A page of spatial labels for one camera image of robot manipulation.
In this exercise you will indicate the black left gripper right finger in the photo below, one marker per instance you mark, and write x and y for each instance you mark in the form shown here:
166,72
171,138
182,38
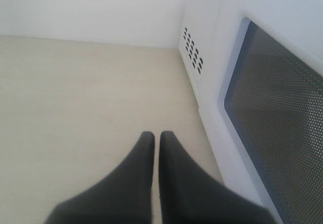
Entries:
188,194

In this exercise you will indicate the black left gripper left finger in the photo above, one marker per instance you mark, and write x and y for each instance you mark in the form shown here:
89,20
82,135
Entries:
123,196

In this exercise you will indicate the white microwave door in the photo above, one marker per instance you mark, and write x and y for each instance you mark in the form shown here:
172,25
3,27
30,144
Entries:
263,108

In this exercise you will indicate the white Midea microwave oven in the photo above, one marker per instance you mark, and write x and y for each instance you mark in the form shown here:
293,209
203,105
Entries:
213,32

